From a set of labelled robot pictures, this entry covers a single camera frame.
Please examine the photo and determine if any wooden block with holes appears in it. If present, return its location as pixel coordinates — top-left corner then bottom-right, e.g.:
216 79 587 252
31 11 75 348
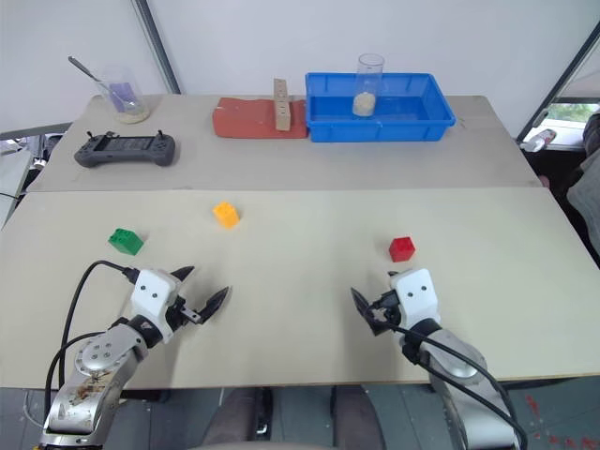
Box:
273 77 293 132

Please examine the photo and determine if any red flat mat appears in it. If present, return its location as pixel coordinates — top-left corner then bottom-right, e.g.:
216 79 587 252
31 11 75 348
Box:
211 96 310 141

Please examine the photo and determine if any dark metal window frame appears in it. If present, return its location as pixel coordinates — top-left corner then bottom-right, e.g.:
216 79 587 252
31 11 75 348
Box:
517 25 600 143

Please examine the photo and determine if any seated person in gray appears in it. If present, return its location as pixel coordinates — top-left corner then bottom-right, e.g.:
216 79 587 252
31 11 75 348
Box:
565 108 600 266

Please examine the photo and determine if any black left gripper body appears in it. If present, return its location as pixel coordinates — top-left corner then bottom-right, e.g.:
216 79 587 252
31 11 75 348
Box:
163 291 206 341

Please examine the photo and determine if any metal spoon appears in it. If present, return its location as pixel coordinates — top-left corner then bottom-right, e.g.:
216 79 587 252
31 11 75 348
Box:
67 55 142 110

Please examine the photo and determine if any dark rounded robot leg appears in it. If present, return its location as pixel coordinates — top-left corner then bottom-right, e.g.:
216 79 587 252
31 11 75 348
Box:
200 385 264 445
331 383 389 445

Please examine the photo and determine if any gray metal frame post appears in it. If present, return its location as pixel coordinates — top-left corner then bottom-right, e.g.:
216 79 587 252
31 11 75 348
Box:
132 0 182 96

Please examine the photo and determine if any glass beaker with grains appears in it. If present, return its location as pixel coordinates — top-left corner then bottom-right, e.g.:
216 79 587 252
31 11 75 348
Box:
99 67 151 125

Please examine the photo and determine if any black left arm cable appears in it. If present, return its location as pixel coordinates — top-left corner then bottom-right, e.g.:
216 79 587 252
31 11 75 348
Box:
44 260 140 419

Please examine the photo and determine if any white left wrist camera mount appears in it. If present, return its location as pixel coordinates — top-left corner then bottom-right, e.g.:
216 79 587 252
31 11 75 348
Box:
129 268 182 341

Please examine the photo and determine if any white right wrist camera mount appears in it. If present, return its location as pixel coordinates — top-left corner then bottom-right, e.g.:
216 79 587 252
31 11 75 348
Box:
390 267 443 332

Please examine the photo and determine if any gray handheld remote controller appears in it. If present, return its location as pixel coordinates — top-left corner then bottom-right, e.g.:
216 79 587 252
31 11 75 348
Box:
73 130 181 169

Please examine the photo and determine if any yellow toy block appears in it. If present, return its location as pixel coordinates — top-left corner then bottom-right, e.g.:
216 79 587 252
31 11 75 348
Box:
211 201 241 231

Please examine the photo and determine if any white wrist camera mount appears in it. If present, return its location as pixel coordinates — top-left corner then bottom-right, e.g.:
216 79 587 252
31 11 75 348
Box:
129 268 182 341
390 267 443 332

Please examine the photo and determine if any green toy block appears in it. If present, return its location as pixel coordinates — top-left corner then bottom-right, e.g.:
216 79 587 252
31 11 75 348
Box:
107 227 144 257

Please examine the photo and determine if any white plastic bottle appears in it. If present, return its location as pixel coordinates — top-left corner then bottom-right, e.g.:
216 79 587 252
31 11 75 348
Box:
521 128 560 153

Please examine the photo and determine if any blue plastic bin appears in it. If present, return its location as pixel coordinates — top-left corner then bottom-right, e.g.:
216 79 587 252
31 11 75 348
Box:
304 71 458 143

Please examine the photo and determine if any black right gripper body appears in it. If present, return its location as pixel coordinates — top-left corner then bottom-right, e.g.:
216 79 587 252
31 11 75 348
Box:
368 289 403 336

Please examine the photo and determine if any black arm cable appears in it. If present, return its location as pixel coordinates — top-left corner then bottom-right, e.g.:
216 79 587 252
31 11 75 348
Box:
387 322 530 450
44 260 140 419

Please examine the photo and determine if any clear plastic cup with grains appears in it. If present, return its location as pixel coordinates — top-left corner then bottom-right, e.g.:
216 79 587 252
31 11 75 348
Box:
352 52 386 119

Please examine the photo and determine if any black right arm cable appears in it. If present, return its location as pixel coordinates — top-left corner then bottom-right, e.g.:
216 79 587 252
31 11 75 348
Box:
387 322 530 450

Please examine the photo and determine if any red toy block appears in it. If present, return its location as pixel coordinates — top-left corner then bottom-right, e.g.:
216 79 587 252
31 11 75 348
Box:
388 235 417 263

